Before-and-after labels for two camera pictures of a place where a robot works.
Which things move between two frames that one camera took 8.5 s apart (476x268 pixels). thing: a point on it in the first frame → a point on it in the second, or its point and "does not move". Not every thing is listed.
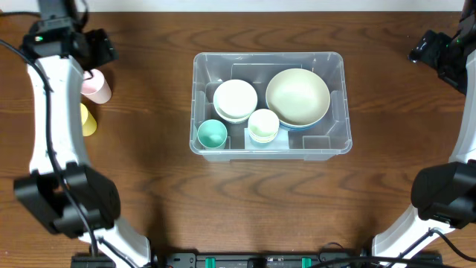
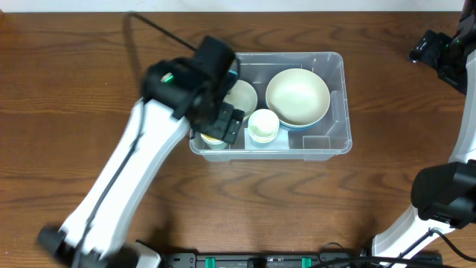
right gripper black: (440, 43) does not move
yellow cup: (88, 121) → (213, 142)
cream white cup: (263, 126) does not move
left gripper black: (108, 53) → (229, 117)
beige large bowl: (297, 97) does not move
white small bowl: (235, 100) does not move
